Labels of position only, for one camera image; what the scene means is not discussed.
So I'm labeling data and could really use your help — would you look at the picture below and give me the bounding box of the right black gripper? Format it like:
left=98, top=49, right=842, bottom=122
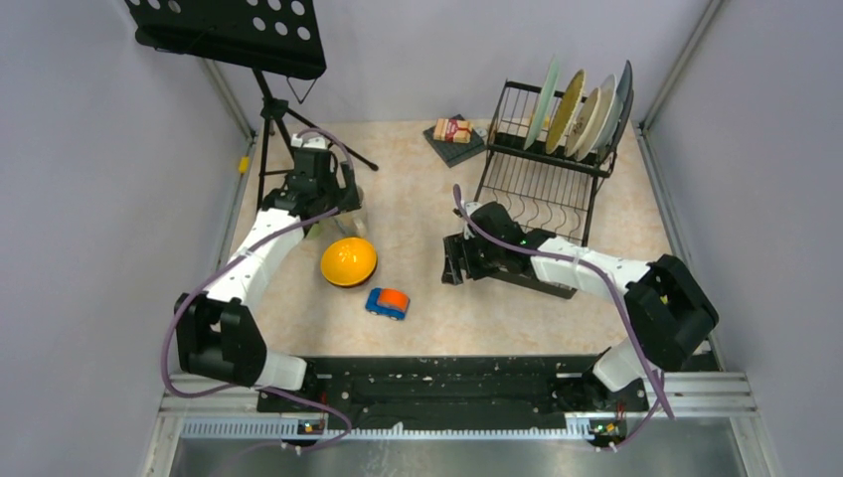
left=443, top=230, right=503, bottom=285

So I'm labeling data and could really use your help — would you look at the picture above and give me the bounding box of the blue orange toy car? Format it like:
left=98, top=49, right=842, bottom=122
left=365, top=287, right=411, bottom=321

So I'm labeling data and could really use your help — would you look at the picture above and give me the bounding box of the black wire dish rack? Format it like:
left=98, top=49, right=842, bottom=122
left=458, top=80, right=632, bottom=299

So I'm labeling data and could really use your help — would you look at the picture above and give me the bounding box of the light green round plate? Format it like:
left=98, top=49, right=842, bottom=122
left=523, top=56, right=560, bottom=150

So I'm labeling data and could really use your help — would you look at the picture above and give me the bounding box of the cream floral ceramic plate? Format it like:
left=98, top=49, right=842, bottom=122
left=565, top=87, right=601, bottom=158

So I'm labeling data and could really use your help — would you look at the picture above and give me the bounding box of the yellow-rimmed patterned plate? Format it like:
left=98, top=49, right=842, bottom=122
left=545, top=69, right=587, bottom=154

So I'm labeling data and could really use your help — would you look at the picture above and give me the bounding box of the teal square plate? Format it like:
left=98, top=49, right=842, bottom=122
left=596, top=60, right=633, bottom=158

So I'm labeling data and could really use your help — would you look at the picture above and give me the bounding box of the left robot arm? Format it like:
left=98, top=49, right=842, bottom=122
left=174, top=139, right=361, bottom=411

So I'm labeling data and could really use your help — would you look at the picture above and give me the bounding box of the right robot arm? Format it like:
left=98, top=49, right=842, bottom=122
left=442, top=199, right=720, bottom=409

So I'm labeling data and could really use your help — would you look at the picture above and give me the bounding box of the light green mug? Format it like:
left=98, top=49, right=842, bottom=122
left=304, top=220, right=333, bottom=242

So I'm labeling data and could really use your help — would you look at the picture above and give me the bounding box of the beige mug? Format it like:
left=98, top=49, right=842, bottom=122
left=332, top=208, right=368, bottom=239

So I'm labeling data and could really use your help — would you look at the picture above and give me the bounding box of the yellow bowl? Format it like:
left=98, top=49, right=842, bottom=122
left=320, top=237, right=378, bottom=288

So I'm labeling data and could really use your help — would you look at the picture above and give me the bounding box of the wooden blocks stack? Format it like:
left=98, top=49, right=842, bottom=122
left=432, top=117, right=473, bottom=144

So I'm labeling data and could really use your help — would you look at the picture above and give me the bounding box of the black music stand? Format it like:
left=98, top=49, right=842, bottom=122
left=123, top=0, right=381, bottom=211

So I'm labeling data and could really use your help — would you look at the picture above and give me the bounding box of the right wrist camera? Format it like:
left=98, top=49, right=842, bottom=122
left=456, top=201, right=482, bottom=240

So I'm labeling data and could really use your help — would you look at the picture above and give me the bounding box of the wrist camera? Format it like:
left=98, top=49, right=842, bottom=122
left=456, top=201, right=482, bottom=240
left=289, top=130, right=331, bottom=156

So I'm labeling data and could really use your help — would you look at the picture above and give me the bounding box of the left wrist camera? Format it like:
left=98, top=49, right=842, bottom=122
left=289, top=130, right=331, bottom=156

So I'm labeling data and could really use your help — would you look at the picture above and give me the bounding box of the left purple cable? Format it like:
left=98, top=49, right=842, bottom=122
left=161, top=127, right=358, bottom=455

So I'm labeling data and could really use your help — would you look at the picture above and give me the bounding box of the purple cable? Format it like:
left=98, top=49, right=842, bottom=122
left=451, top=183, right=677, bottom=452
left=161, top=127, right=358, bottom=455

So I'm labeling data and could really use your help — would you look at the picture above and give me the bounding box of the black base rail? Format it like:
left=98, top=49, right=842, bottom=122
left=157, top=354, right=759, bottom=450

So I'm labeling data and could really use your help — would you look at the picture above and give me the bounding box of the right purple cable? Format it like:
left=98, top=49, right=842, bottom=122
left=451, top=183, right=677, bottom=452

